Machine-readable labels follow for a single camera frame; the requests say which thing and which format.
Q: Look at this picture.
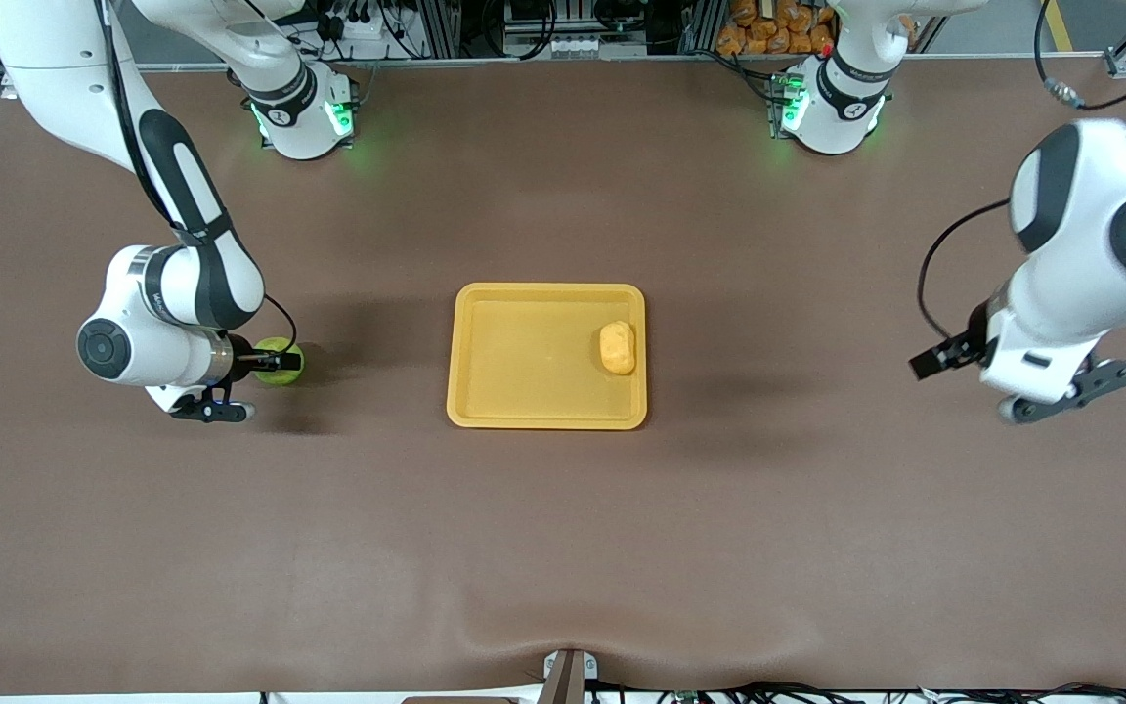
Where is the aluminium frame post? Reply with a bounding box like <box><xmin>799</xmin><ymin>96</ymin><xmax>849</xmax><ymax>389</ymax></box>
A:
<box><xmin>677</xmin><ymin>0</ymin><xmax>723</xmax><ymax>55</ymax></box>
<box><xmin>423</xmin><ymin>0</ymin><xmax>463</xmax><ymax>60</ymax></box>

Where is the white power strip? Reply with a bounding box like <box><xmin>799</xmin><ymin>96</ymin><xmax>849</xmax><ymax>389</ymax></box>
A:
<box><xmin>314</xmin><ymin>5</ymin><xmax>403</xmax><ymax>42</ymax></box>

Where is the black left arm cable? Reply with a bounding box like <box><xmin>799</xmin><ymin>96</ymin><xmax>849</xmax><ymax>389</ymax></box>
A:
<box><xmin>918</xmin><ymin>0</ymin><xmax>1126</xmax><ymax>343</ymax></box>

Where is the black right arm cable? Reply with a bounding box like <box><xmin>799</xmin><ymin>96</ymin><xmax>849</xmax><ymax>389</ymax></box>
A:
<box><xmin>94</xmin><ymin>0</ymin><xmax>300</xmax><ymax>358</ymax></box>

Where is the green apple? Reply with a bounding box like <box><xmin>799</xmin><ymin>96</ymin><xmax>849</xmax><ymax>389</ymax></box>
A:
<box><xmin>252</xmin><ymin>335</ymin><xmax>307</xmax><ymax>388</ymax></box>

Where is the orange packets pile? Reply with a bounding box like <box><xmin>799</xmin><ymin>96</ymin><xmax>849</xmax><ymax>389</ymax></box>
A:
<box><xmin>715</xmin><ymin>0</ymin><xmax>840</xmax><ymax>57</ymax></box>

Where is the silver camera post bracket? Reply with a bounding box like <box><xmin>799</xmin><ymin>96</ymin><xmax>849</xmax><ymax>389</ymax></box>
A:
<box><xmin>539</xmin><ymin>648</ymin><xmax>600</xmax><ymax>704</ymax></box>

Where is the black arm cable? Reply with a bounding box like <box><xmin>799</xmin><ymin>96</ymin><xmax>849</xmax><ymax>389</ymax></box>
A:
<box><xmin>94</xmin><ymin>0</ymin><xmax>300</xmax><ymax>358</ymax></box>
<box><xmin>918</xmin><ymin>0</ymin><xmax>1126</xmax><ymax>343</ymax></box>

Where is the yellow plastic tray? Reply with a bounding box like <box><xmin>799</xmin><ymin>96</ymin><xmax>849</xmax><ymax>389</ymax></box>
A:
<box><xmin>446</xmin><ymin>283</ymin><xmax>649</xmax><ymax>431</ymax></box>

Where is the yellow potato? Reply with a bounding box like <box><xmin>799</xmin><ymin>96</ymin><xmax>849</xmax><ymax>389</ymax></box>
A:
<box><xmin>598</xmin><ymin>321</ymin><xmax>637</xmax><ymax>376</ymax></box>

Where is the brown table cover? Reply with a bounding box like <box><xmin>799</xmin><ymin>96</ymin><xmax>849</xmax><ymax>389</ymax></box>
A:
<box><xmin>0</xmin><ymin>57</ymin><xmax>1126</xmax><ymax>697</ymax></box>

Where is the aluminium table edge rail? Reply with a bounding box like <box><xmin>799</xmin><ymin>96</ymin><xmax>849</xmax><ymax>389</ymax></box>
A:
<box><xmin>133</xmin><ymin>54</ymin><xmax>1121</xmax><ymax>74</ymax></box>

